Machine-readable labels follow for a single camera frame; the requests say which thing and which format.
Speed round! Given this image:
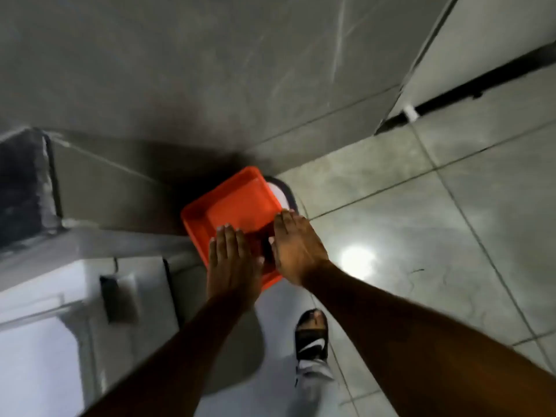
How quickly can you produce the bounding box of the orange plastic tray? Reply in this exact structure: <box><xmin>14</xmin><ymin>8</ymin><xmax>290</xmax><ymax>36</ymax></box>
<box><xmin>180</xmin><ymin>166</ymin><xmax>286</xmax><ymax>292</ymax></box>

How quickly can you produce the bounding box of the black and white slide sandal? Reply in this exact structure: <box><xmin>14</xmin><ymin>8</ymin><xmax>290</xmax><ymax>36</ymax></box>
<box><xmin>294</xmin><ymin>308</ymin><xmax>330</xmax><ymax>362</ymax></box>

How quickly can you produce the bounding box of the person's right forearm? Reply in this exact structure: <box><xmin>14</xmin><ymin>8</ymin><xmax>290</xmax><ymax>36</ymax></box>
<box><xmin>302</xmin><ymin>261</ymin><xmax>556</xmax><ymax>417</ymax></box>

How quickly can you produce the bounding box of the grey trouser leg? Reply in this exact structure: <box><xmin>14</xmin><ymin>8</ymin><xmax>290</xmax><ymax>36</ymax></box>
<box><xmin>284</xmin><ymin>358</ymin><xmax>346</xmax><ymax>417</ymax></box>

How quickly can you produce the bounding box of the white bucket with black rim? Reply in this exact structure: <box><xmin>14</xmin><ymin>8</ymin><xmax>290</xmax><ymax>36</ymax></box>
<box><xmin>263</xmin><ymin>175</ymin><xmax>299</xmax><ymax>214</ymax></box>

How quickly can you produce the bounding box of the person's left forearm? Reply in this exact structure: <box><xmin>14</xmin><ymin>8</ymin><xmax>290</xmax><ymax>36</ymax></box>
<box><xmin>82</xmin><ymin>296</ymin><xmax>257</xmax><ymax>417</ymax></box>

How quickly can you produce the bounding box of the person's right hand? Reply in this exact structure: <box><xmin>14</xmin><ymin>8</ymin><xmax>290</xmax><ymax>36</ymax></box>
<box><xmin>269</xmin><ymin>209</ymin><xmax>331</xmax><ymax>287</ymax></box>

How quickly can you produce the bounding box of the person's left hand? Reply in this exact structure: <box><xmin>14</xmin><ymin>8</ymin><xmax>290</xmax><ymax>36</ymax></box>
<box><xmin>206</xmin><ymin>224</ymin><xmax>265</xmax><ymax>309</ymax></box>

